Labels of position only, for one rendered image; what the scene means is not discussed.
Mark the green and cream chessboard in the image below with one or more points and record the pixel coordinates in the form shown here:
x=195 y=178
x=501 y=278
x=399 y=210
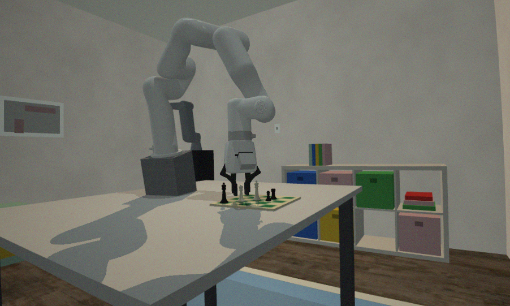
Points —
x=249 y=203

